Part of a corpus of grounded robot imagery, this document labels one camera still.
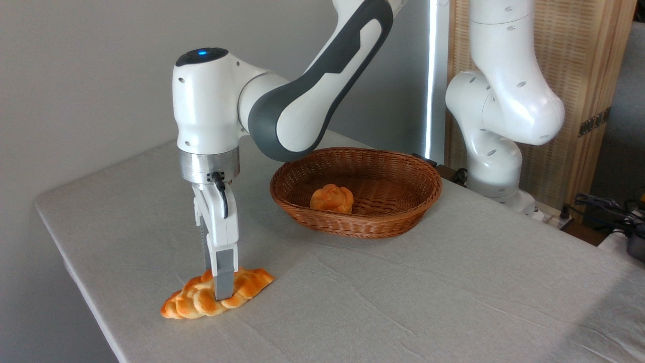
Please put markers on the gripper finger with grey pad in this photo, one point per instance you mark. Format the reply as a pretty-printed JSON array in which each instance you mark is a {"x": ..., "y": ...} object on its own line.
[
  {"x": 205, "y": 252},
  {"x": 225, "y": 272}
]

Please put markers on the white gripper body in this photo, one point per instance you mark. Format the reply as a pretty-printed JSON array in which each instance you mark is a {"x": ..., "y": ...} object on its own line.
[{"x": 219, "y": 222}]

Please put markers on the long braided bread loaf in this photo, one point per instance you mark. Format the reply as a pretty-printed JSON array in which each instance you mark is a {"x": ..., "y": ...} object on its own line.
[{"x": 196, "y": 300}]

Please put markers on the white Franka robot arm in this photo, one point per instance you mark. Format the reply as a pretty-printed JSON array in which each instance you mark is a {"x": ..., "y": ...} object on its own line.
[{"x": 201, "y": 111}]

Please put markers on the small round bread bun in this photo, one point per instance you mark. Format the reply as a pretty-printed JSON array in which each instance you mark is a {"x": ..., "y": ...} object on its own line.
[{"x": 331, "y": 199}]

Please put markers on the brown oval wicker basket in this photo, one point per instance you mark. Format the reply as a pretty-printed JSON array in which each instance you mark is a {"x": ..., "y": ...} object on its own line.
[{"x": 393, "y": 217}]

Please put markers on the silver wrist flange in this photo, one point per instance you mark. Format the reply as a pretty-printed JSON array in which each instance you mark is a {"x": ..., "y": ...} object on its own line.
[{"x": 201, "y": 169}]

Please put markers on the grey tablecloth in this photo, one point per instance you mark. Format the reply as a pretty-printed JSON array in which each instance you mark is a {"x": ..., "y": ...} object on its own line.
[{"x": 403, "y": 302}]

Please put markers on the silver vertical metal pole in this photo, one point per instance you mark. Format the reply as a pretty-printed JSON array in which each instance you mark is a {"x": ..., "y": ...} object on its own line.
[{"x": 437, "y": 75}]

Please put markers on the white power strip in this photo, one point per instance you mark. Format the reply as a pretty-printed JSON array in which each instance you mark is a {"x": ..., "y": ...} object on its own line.
[{"x": 554, "y": 221}]

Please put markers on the black screen hinge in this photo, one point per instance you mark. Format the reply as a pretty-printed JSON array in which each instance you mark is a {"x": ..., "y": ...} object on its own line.
[{"x": 594, "y": 122}]

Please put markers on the wooden bamboo folding screen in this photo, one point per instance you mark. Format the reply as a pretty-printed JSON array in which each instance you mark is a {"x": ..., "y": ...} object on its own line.
[{"x": 579, "y": 60}]

